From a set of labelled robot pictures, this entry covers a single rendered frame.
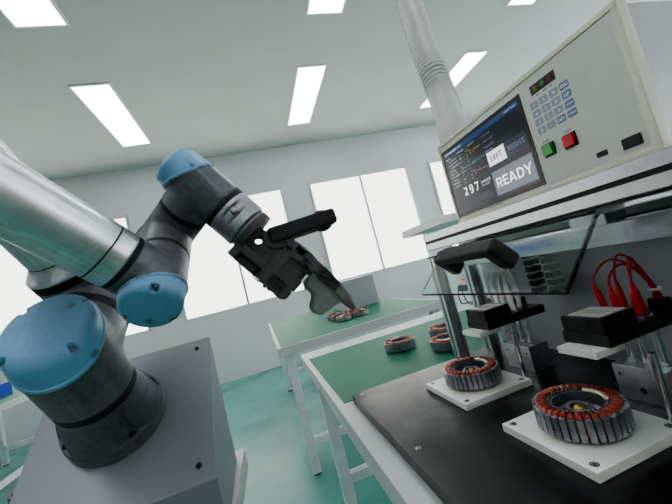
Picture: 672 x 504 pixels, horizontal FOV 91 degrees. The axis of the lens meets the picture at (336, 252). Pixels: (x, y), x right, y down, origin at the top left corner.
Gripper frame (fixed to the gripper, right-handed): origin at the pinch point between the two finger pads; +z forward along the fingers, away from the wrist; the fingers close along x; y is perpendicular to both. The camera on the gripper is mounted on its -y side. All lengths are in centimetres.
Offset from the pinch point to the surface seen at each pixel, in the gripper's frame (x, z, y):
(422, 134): -458, 14, -390
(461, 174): -12.9, 4.8, -42.1
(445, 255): 17.1, 2.0, -9.0
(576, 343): 12.2, 28.0, -15.4
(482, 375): -5.1, 30.4, -6.8
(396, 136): -458, -18, -351
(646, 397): 13.8, 40.6, -15.8
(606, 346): 16.6, 27.8, -15.5
